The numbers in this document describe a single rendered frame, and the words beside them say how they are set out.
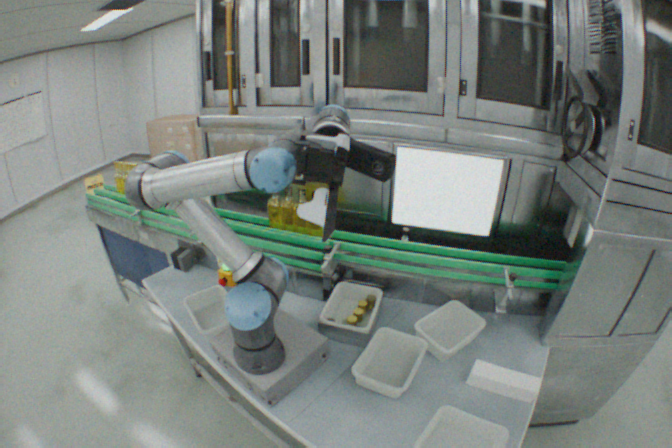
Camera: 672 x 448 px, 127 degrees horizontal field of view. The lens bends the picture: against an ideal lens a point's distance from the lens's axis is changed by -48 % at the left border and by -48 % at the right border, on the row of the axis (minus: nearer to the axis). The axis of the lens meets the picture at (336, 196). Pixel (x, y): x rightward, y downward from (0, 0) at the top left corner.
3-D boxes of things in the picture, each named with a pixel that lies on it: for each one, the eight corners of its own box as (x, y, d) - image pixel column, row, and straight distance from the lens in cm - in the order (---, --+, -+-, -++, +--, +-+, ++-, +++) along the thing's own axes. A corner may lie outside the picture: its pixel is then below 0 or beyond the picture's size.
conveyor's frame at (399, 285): (637, 301, 184) (648, 280, 178) (652, 332, 171) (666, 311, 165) (109, 207, 256) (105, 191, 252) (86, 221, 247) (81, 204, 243)
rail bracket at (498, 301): (498, 304, 131) (515, 257, 118) (501, 334, 119) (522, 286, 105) (487, 303, 130) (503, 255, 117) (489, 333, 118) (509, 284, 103)
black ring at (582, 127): (568, 150, 127) (575, 94, 125) (590, 168, 108) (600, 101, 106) (557, 148, 125) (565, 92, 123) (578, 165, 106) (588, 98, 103)
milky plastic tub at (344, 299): (382, 305, 124) (384, 288, 118) (367, 348, 108) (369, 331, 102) (338, 297, 126) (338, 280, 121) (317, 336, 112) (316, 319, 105)
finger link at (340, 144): (301, 141, 39) (304, 157, 48) (350, 149, 38) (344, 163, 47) (305, 117, 39) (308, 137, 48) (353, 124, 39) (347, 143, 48)
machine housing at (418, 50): (598, 236, 230) (629, 25, 221) (633, 294, 187) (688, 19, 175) (267, 191, 225) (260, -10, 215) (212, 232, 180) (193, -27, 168)
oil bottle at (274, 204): (288, 240, 138) (285, 195, 128) (282, 247, 134) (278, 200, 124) (277, 238, 141) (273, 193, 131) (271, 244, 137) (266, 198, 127)
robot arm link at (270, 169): (100, 182, 82) (281, 137, 52) (127, 167, 89) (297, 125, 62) (116, 225, 84) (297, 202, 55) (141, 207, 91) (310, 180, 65)
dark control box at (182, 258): (195, 264, 156) (192, 249, 152) (185, 273, 152) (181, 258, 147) (184, 260, 161) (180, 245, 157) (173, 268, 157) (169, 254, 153)
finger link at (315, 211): (292, 242, 49) (301, 187, 52) (330, 248, 49) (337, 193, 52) (291, 236, 46) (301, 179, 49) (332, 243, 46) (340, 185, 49)
